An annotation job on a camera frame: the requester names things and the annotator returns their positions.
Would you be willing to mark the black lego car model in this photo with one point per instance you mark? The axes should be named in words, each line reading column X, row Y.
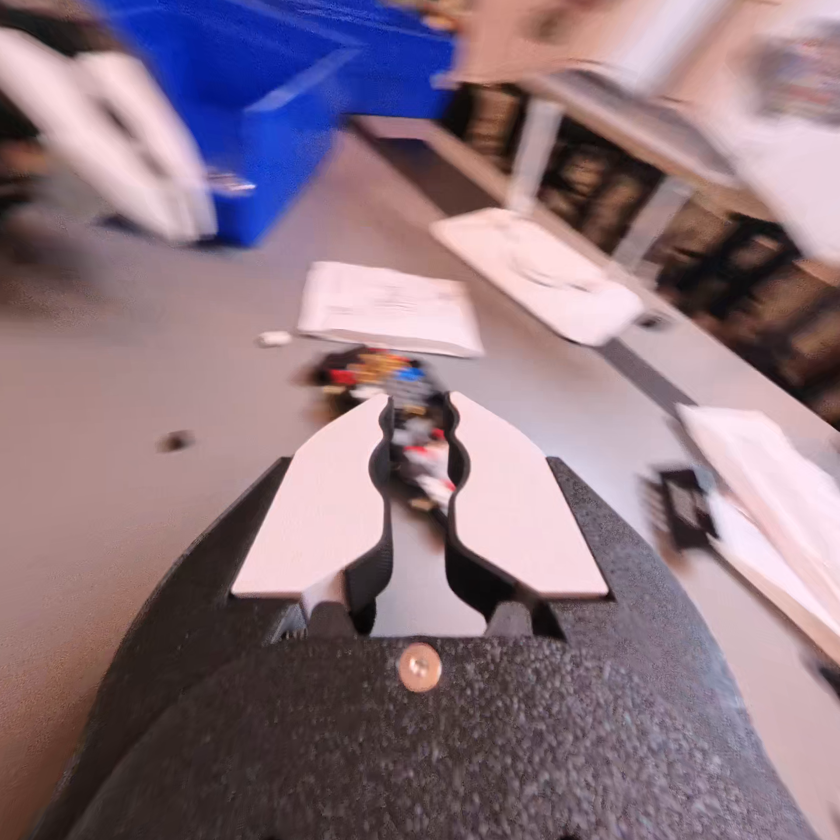
column 367, row 374

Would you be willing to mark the white book stand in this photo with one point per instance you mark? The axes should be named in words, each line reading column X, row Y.
column 544, row 275

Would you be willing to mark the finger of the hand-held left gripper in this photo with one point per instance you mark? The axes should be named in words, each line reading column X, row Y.
column 79, row 124
column 164, row 138

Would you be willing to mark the lego instruction booklet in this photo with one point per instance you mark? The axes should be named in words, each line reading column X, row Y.
column 787, row 151

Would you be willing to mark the blue plastic parts bin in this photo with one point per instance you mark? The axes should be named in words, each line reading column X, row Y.
column 275, row 144

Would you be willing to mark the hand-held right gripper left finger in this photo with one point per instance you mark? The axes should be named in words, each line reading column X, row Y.
column 321, row 512

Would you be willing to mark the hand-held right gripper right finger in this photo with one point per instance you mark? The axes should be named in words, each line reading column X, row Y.
column 518, row 518

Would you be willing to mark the small white lego piece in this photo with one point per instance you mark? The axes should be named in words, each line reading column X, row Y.
column 274, row 339

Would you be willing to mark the black printed lego plate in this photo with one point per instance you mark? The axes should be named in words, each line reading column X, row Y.
column 686, row 508

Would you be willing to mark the white numbered paper bag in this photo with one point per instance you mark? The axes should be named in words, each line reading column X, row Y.
column 394, row 308

